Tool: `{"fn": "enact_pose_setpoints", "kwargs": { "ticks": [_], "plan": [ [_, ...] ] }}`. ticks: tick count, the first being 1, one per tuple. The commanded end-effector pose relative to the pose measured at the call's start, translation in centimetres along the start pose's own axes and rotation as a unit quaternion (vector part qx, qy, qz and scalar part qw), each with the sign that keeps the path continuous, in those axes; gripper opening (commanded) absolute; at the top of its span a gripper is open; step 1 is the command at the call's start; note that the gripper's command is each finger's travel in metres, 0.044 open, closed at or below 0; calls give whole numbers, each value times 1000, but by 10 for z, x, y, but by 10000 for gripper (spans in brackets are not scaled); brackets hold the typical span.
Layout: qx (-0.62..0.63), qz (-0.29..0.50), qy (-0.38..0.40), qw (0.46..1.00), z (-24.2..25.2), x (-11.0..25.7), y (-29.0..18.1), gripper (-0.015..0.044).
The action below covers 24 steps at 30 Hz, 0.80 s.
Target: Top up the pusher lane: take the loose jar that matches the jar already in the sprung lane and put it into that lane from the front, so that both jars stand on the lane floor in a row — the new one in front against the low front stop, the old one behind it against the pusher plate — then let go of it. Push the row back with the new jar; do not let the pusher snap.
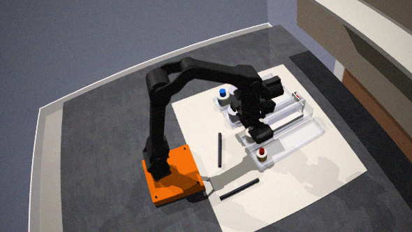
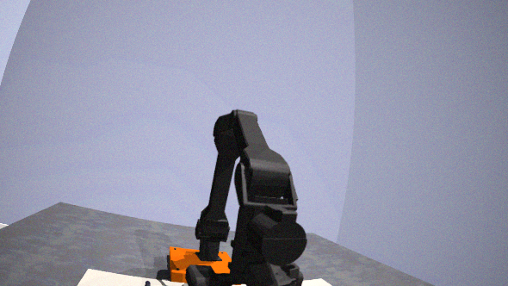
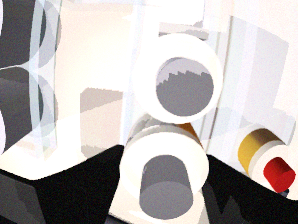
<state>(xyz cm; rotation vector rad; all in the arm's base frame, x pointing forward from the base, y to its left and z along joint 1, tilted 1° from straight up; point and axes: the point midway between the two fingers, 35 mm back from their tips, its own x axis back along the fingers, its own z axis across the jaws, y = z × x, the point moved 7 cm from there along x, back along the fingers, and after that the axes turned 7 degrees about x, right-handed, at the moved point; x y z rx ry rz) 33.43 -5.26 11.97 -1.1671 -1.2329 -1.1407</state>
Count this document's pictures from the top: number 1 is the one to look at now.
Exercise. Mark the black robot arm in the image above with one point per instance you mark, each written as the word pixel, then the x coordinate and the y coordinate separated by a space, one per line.
pixel 251 89

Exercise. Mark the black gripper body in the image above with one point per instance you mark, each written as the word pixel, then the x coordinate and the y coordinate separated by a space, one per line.
pixel 261 132

